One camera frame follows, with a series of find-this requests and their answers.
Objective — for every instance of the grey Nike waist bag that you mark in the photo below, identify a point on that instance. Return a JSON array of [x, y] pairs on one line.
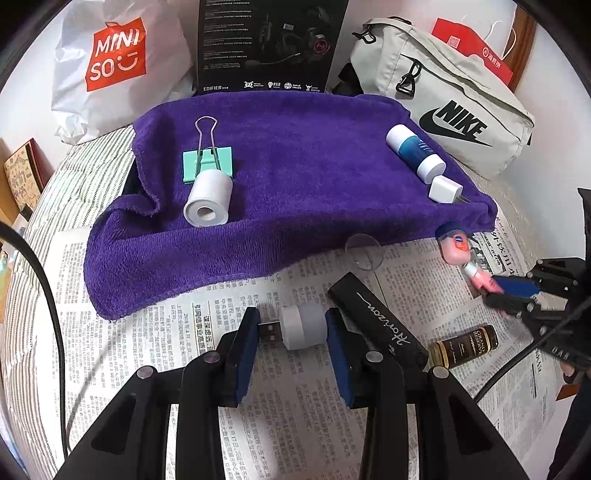
[[455, 99]]

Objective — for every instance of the white Miniso plastic bag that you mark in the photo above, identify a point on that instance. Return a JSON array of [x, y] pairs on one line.
[[114, 61]]

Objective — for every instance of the white charger plug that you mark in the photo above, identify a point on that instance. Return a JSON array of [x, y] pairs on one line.
[[444, 190]]

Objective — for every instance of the clear plastic disc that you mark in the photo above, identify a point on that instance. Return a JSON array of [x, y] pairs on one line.
[[364, 252]]

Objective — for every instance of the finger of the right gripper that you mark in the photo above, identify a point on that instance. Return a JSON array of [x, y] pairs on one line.
[[514, 286], [519, 307]]

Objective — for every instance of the black headset box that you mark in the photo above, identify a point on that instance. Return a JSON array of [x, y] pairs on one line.
[[247, 45]]

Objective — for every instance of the white tape roll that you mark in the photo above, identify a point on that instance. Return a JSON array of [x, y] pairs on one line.
[[208, 202]]

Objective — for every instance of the pink blue round toy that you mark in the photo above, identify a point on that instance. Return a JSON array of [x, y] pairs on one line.
[[453, 243]]

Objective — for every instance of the newspaper sheet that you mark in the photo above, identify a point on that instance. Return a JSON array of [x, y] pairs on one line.
[[291, 424]]

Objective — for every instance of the black Horizon case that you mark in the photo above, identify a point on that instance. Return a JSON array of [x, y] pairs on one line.
[[377, 322]]

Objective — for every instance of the white blue tube bottle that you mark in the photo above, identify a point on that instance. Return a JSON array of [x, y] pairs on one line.
[[415, 153]]

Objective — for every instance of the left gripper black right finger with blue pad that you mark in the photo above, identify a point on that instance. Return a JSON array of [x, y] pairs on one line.
[[456, 440]]

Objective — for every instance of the pink small marker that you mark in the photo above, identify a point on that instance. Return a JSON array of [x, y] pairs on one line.
[[481, 279]]

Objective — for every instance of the small red paper bag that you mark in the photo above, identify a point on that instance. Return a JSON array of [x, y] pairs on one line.
[[468, 42]]

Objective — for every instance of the wooden bedside furniture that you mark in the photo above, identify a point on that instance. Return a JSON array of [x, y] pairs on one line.
[[9, 212]]

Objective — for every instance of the brown wooden chair back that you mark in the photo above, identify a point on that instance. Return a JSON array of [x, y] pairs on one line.
[[525, 28]]

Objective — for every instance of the person's hand on handle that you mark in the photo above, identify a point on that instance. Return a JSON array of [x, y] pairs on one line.
[[573, 375]]

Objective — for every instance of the purple towel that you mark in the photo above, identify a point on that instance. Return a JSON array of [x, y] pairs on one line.
[[311, 170]]

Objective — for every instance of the white USB night light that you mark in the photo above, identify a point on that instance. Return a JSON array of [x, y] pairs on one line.
[[298, 327]]

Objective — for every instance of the small dark gold-label bottle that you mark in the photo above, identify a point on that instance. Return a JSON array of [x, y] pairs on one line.
[[454, 352]]

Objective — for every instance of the teal binder clip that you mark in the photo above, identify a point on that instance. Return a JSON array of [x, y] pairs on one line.
[[210, 157]]

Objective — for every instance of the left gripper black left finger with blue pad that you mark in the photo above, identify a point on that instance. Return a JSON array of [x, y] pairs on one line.
[[242, 359]]

